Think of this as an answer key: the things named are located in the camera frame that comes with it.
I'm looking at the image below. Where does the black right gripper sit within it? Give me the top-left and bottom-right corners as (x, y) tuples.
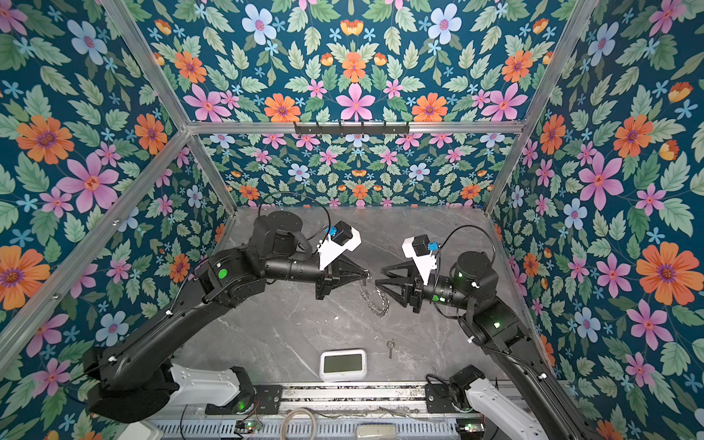
(378, 260), (478, 316)

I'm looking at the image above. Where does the steel key holder plate with rings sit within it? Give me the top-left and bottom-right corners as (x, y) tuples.
(359, 278), (390, 317)

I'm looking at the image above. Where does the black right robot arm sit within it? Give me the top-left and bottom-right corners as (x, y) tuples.
(375, 251), (600, 439)

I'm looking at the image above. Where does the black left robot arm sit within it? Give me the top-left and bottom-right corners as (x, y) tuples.
(82, 211), (369, 424)

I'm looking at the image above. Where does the white digital timer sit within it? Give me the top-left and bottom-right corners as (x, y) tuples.
(319, 348), (368, 382)

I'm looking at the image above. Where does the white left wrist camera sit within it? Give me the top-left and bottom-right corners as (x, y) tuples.
(317, 221), (361, 270)

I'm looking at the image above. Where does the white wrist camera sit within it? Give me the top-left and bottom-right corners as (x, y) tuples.
(401, 235), (439, 285)
(317, 221), (361, 270)

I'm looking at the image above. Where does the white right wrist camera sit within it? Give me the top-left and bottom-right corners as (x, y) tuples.
(401, 235), (439, 285)

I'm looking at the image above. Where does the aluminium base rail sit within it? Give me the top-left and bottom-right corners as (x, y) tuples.
(147, 380), (540, 419)

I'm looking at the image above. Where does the black hook rail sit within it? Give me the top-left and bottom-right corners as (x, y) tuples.
(293, 122), (411, 136)

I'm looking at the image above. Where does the coiled white cable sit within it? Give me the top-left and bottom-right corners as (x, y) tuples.
(279, 408), (318, 440)

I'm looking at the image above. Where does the aluminium frame post back right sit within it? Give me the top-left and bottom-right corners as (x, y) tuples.
(484, 0), (599, 218)

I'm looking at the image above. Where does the aluminium frame post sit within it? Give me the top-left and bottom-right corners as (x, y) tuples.
(484, 0), (599, 218)
(103, 1), (237, 216)

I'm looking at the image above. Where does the aluminium frame post back left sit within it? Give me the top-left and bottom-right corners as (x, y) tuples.
(103, 1), (237, 216)

